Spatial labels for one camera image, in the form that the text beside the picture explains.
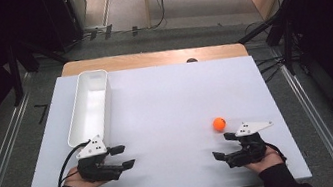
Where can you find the person's left hand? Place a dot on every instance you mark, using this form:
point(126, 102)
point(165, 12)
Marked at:
point(75, 181)

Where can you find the dark round knob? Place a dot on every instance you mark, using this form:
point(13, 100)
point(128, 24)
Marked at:
point(191, 60)

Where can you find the white plastic bin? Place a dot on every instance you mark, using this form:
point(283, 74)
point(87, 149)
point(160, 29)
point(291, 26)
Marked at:
point(89, 109)

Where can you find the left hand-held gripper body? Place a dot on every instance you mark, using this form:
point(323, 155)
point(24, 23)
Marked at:
point(93, 169)

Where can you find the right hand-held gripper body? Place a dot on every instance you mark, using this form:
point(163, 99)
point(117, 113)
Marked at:
point(251, 149)

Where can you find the black metal stand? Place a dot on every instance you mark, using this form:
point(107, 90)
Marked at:
point(15, 73)
point(285, 37)

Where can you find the orange ball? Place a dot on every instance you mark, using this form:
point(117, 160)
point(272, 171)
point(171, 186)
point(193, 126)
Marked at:
point(219, 124)

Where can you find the white table board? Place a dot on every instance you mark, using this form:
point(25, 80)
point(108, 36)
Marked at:
point(164, 114)

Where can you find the black cabinet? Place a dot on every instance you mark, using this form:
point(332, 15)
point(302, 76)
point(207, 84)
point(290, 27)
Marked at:
point(60, 19)

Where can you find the person's right hand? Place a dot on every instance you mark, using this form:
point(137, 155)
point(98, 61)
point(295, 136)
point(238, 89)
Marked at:
point(268, 161)

